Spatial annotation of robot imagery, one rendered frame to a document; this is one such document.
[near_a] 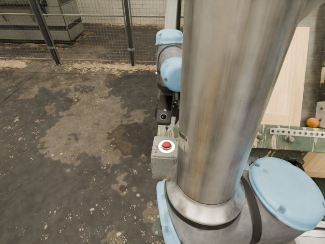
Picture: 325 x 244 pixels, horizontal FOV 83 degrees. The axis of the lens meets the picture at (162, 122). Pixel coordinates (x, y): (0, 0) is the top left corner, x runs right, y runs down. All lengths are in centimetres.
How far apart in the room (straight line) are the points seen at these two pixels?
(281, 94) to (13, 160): 234
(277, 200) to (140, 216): 139
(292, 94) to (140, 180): 132
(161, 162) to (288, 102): 71
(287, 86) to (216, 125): 97
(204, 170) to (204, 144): 4
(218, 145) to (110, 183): 167
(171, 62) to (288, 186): 32
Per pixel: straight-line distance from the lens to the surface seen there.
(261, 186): 33
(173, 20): 105
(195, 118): 17
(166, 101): 59
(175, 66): 42
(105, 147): 208
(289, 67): 115
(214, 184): 23
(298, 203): 35
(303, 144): 113
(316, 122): 116
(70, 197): 187
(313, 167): 179
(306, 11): 33
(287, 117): 112
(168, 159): 76
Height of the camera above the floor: 153
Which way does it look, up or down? 43 degrees down
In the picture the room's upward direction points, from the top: straight up
